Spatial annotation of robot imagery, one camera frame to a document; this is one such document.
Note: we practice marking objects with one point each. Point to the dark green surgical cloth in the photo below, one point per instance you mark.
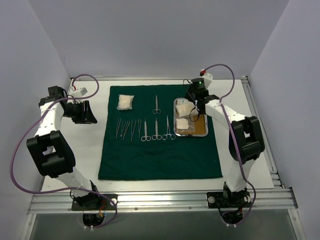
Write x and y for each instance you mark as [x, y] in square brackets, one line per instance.
[185, 158]

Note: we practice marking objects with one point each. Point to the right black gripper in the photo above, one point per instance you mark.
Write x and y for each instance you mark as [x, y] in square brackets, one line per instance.
[191, 95]

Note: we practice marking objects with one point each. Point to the front aluminium frame rail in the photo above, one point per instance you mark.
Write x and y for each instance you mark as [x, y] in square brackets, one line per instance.
[158, 202]

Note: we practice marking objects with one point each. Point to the steel forceps clamp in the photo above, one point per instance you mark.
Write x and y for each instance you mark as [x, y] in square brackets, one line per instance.
[168, 134]

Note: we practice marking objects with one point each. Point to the back aluminium frame rail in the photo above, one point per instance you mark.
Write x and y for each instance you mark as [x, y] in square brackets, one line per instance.
[139, 78]

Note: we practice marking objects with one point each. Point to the steel surgical scissors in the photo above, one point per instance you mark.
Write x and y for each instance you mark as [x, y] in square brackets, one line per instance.
[145, 137]

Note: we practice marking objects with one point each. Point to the thin short steel tweezers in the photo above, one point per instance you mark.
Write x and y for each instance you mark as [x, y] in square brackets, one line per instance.
[123, 125]

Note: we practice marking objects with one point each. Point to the cotton ball bag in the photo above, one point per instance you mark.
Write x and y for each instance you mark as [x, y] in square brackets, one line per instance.
[125, 102]
[186, 109]
[182, 124]

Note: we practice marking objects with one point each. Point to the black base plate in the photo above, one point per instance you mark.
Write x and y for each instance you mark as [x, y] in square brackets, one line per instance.
[91, 202]
[224, 200]

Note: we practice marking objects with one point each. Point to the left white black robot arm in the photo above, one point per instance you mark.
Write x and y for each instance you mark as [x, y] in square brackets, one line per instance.
[49, 149]

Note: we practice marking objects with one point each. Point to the curved tip steel tweezers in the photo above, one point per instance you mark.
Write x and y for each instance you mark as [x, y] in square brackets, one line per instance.
[127, 124]

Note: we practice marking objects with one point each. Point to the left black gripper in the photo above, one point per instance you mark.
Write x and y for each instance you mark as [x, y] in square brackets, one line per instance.
[83, 111]

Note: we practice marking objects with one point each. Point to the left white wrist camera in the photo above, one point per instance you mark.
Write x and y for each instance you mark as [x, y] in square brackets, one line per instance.
[79, 92]

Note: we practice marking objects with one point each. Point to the green white suture packet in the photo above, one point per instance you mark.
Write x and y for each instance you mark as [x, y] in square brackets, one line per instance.
[181, 101]

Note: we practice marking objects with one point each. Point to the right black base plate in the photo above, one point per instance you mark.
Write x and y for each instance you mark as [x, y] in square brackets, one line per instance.
[224, 200]

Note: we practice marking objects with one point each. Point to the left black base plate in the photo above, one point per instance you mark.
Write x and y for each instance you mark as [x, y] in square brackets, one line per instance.
[91, 202]

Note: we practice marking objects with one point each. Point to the stainless steel instrument tray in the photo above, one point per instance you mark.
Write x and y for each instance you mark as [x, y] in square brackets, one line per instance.
[206, 130]

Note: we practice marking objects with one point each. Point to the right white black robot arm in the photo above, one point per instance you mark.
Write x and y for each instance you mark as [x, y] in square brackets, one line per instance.
[245, 142]

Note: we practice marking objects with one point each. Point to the small steel scissors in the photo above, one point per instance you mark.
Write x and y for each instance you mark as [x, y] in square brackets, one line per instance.
[156, 110]

